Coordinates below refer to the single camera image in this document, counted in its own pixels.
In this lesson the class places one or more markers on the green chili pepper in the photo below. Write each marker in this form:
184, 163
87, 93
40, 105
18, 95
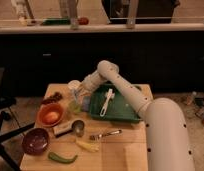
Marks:
55, 157

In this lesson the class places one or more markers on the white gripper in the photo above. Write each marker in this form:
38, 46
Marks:
80, 90

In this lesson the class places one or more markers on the green plastic tray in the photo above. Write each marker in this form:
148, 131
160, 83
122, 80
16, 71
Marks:
118, 108

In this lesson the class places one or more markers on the metal measuring cup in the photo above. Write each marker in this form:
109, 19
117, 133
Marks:
75, 126

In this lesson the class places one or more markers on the white dish brush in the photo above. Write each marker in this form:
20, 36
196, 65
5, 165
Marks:
109, 95

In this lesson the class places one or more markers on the orange bowl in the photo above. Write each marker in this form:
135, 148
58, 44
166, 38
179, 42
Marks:
45, 109

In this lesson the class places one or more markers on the yellow corn piece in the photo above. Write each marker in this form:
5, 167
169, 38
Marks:
87, 146

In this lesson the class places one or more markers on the orange fruit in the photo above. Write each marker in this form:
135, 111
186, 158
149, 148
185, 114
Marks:
51, 117

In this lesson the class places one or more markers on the dark purple bowl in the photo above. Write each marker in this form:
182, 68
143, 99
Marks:
36, 141

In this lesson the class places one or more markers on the green board on shelf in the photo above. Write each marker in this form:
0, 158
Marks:
55, 22

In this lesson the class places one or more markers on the red tomato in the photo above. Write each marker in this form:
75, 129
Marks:
83, 21

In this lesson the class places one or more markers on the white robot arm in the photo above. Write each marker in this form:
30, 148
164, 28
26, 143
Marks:
168, 146

